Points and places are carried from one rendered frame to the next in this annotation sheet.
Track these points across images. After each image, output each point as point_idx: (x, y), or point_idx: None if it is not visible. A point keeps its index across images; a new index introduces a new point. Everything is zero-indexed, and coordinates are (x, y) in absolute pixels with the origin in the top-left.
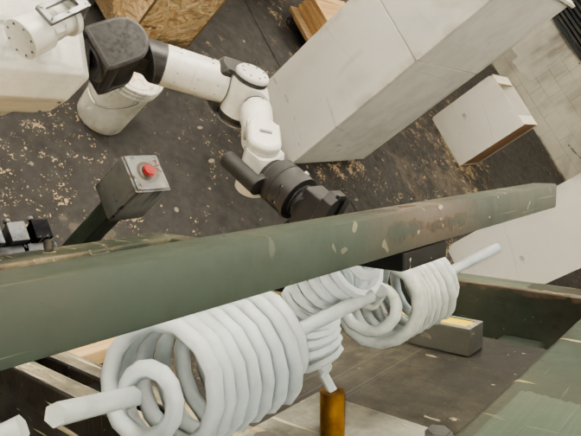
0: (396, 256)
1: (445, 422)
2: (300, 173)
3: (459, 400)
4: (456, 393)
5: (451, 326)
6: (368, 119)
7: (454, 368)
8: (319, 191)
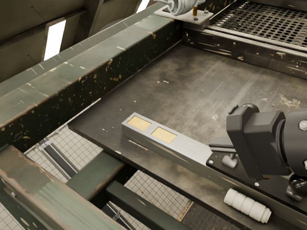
0: None
1: (161, 80)
2: (305, 111)
3: (152, 91)
4: (152, 95)
5: (142, 116)
6: None
7: (147, 112)
8: (264, 114)
